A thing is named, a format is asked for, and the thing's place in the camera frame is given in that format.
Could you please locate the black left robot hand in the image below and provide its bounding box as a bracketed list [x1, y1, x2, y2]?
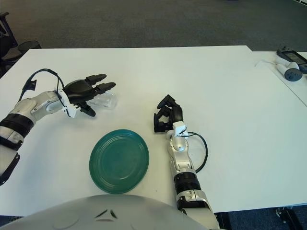
[62, 73, 117, 118]

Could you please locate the grey robot torso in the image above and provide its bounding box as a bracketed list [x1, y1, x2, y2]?
[0, 194, 209, 230]

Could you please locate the black office chair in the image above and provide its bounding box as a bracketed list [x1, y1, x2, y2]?
[0, 11, 24, 77]

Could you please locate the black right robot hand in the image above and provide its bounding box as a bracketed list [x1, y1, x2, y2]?
[153, 94, 184, 133]

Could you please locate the white controller strap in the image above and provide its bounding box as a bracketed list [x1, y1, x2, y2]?
[254, 59, 276, 68]

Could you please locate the black table leg base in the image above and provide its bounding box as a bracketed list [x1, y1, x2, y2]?
[275, 207, 307, 230]

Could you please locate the green round plate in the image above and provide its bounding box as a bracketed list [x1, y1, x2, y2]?
[89, 129, 150, 195]

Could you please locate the clear plastic bottle blue cap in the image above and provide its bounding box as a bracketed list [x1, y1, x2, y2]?
[87, 92, 118, 112]

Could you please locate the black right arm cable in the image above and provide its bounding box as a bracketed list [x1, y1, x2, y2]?
[187, 132, 208, 173]

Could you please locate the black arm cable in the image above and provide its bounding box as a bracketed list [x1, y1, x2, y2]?
[187, 132, 208, 173]
[19, 69, 68, 107]

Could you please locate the white grey VR controller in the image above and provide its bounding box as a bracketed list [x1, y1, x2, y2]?
[274, 57, 302, 82]

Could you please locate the dark handheld screen device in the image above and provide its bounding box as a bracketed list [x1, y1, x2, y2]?
[276, 46, 307, 72]

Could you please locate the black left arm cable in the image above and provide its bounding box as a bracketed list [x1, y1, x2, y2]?
[19, 69, 68, 107]

